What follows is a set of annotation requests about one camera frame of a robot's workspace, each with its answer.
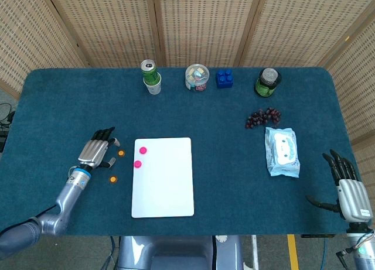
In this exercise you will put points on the dark red grape bunch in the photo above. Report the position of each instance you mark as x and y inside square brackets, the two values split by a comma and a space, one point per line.
[262, 117]

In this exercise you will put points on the green drink can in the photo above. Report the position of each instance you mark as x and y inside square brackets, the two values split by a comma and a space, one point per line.
[149, 73]

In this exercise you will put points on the pink round magnet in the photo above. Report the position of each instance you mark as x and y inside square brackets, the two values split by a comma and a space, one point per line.
[137, 164]
[143, 150]

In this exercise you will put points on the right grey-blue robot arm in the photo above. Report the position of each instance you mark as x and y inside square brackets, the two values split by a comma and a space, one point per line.
[363, 252]

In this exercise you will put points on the clear jar of binder clips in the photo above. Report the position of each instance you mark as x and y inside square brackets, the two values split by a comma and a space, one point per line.
[197, 78]

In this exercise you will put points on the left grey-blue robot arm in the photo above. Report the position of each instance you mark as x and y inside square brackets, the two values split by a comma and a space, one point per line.
[67, 196]

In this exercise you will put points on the blue building block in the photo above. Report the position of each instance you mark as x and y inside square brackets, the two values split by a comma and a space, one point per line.
[224, 80]

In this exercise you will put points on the woven wooden folding screen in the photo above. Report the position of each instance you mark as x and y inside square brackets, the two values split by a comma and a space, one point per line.
[205, 24]

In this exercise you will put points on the green jar with black mesh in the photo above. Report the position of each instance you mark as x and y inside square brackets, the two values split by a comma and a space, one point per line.
[265, 88]

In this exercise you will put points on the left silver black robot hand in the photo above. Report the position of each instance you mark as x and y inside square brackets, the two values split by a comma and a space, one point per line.
[92, 153]

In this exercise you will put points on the light blue wet wipes pack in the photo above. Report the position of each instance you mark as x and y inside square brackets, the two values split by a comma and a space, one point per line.
[282, 153]

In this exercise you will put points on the white magnetic board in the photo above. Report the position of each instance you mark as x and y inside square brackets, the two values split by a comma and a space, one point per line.
[167, 185]

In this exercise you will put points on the white paper cup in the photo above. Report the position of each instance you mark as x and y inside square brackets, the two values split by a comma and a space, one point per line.
[154, 88]

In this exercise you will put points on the white pole under table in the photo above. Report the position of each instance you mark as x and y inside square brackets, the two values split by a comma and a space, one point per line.
[255, 252]

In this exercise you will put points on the teal table cloth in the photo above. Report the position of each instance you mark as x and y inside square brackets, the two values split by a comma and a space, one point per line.
[234, 194]

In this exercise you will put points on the grey-blue robot torso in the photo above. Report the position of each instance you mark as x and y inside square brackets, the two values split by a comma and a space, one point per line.
[175, 252]

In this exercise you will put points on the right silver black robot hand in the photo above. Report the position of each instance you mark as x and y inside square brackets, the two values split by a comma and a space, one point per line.
[351, 199]

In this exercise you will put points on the orange round magnet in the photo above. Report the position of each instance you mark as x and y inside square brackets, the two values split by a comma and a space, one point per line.
[113, 179]
[121, 153]

